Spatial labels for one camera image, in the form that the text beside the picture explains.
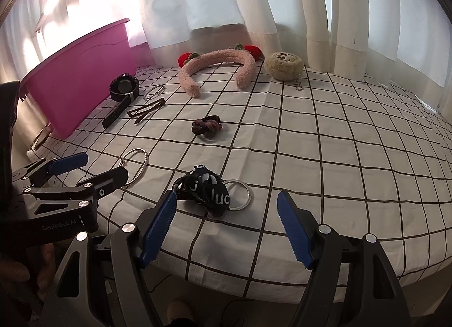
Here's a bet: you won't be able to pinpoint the pink plastic tub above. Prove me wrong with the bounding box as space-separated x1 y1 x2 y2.
20 18 136 139

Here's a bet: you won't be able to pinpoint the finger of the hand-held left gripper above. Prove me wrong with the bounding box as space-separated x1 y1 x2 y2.
22 167 129 215
10 152 89 190

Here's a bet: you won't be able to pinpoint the maroon hair tie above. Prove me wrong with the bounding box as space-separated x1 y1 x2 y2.
192 114 224 136

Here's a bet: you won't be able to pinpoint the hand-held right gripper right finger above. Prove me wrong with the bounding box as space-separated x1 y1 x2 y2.
276 190 412 327

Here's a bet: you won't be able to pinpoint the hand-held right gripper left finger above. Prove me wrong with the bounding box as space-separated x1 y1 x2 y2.
42 191 178 327

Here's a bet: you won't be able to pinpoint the beige pompom hair tie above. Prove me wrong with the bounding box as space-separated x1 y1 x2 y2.
264 52 305 92

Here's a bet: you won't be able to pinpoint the double thin hoop rings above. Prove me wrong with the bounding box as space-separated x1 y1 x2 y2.
143 84 166 101

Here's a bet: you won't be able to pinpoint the small silver bangle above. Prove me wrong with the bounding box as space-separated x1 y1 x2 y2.
222 179 254 212

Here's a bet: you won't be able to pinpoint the black wrist watch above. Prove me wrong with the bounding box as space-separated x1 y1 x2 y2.
102 73 139 129

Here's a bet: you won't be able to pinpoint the white checked bed sheet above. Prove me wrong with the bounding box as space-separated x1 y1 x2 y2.
30 64 452 304

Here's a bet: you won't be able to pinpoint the black printed scrunchie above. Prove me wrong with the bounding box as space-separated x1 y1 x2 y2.
172 165 231 218

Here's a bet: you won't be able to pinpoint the person's left hand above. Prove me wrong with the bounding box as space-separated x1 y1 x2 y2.
0 242 55 301

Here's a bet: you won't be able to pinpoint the pink fuzzy strawberry headband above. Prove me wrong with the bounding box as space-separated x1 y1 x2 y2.
177 43 264 98

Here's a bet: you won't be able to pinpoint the large silver bangle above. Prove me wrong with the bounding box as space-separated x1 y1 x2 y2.
119 148 149 186

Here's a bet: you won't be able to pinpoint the triangular metal hair clip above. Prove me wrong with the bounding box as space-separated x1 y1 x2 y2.
127 98 166 123

